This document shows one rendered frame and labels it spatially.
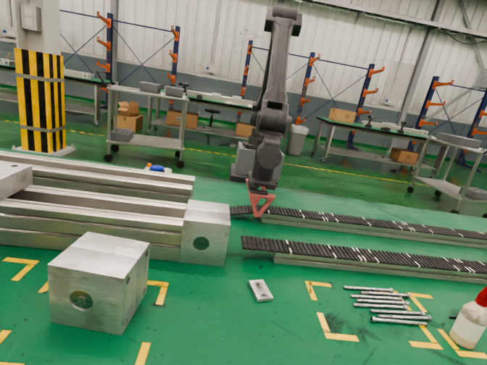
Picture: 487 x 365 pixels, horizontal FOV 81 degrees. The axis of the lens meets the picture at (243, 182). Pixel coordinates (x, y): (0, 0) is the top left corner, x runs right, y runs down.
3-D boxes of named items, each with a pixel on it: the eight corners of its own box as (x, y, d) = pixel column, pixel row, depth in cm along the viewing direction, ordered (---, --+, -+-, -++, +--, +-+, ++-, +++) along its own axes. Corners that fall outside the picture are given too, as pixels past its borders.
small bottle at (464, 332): (446, 338, 49) (475, 282, 46) (451, 328, 52) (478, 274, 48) (472, 354, 47) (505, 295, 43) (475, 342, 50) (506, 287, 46)
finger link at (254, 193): (244, 219, 75) (251, 185, 72) (243, 208, 81) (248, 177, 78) (270, 222, 75) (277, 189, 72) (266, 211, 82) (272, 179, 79)
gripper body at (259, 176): (250, 189, 73) (255, 161, 71) (246, 177, 83) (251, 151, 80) (275, 192, 74) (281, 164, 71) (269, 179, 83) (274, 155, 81)
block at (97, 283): (151, 282, 50) (156, 235, 47) (121, 336, 39) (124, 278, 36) (96, 272, 50) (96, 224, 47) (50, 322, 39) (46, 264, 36)
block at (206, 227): (222, 235, 70) (228, 200, 67) (223, 266, 58) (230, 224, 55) (185, 232, 68) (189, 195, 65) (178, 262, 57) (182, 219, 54)
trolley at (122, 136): (181, 157, 418) (188, 85, 386) (183, 169, 368) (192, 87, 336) (103, 150, 388) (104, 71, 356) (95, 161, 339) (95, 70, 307)
